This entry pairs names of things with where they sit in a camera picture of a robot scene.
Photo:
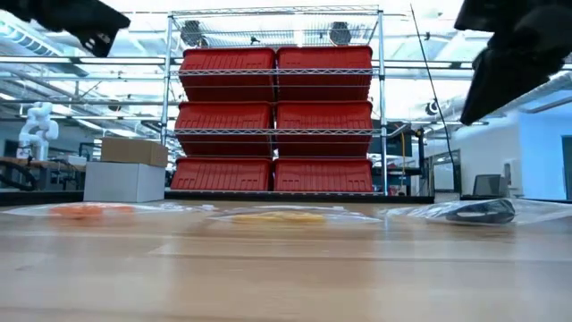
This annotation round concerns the long ceiling light bar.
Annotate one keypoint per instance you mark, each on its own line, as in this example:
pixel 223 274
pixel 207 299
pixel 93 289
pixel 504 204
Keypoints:
pixel 111 60

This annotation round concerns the dark wall monitor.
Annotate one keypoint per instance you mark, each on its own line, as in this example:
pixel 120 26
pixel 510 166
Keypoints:
pixel 395 145

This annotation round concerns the brown cardboard box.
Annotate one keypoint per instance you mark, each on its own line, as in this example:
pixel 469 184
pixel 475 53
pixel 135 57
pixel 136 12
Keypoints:
pixel 133 151

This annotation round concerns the clear plastic zip bag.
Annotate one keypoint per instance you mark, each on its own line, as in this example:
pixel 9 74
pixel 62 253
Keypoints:
pixel 545 210
pixel 27 210
pixel 357 217

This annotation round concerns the dark grey monitor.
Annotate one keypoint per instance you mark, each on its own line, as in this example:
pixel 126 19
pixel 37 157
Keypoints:
pixel 489 185

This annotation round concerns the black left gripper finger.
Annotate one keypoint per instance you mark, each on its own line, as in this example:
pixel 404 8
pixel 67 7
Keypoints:
pixel 107 38

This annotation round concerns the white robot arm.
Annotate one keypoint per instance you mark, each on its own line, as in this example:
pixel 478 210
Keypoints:
pixel 38 129

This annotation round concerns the round dark ceiling fixture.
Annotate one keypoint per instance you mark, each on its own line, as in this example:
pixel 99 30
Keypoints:
pixel 340 32
pixel 192 32

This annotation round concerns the wooden workbench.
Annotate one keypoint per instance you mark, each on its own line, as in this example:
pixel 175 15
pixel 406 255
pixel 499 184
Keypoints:
pixel 53 164

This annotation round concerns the yellow rubber band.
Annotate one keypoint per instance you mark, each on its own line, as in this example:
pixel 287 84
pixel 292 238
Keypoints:
pixel 259 218
pixel 304 217

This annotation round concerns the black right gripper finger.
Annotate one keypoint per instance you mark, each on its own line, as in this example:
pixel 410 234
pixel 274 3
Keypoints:
pixel 505 76

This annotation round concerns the black stand pole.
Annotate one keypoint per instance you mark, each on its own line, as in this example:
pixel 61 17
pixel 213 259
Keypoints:
pixel 421 161

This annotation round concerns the red storage bin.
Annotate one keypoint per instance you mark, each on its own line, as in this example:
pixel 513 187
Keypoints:
pixel 223 116
pixel 228 60
pixel 221 175
pixel 324 116
pixel 322 175
pixel 324 60

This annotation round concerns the white cardboard box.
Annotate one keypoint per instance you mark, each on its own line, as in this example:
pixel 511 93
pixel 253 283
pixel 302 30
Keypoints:
pixel 120 181

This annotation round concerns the silver flexible duct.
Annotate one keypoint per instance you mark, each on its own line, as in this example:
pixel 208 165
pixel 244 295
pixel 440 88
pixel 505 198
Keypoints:
pixel 549 89

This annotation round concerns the white board panel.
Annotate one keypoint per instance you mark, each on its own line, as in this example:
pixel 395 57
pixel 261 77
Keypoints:
pixel 443 176

